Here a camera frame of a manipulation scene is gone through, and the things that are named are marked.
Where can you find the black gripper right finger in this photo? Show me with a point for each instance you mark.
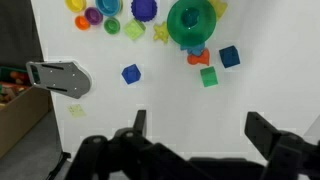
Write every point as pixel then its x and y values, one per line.
pixel 288 155

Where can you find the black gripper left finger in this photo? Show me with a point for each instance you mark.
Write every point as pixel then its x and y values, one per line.
pixel 128 151

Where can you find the orange toy shape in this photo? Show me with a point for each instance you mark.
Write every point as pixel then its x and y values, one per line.
pixel 204 58

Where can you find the light blue toy shape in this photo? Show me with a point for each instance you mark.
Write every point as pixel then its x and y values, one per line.
pixel 193 50

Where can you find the yellow star toy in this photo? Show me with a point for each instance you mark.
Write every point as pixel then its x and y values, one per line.
pixel 161 32

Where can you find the green plastic bowl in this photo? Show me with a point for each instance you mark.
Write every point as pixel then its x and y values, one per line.
pixel 191 22

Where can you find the yellow toy shape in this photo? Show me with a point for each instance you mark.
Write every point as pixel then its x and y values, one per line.
pixel 219 7

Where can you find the yellow sticky note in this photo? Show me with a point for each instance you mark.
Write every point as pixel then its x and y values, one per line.
pixel 76 111

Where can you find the blue hexagon block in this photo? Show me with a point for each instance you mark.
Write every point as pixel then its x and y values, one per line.
pixel 131 74

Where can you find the grey metal mounting plate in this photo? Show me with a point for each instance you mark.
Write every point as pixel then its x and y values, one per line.
pixel 64 77

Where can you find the dark blue cube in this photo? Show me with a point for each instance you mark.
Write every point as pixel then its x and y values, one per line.
pixel 229 56

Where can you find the cardboard box of toys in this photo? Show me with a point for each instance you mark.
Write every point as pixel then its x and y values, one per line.
pixel 21 106

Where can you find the light green cube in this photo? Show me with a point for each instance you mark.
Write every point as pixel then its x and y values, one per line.
pixel 134 29

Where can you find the small green cup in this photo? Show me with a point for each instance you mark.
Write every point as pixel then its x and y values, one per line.
pixel 111 26

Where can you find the small orange cup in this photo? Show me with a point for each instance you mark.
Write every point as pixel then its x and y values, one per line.
pixel 81 23

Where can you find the small purple cup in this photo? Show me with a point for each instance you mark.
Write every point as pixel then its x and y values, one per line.
pixel 93 16

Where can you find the purple scalloped cup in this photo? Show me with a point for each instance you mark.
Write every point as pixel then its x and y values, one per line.
pixel 144 10

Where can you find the yellow cup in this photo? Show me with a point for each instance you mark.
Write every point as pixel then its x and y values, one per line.
pixel 75 5

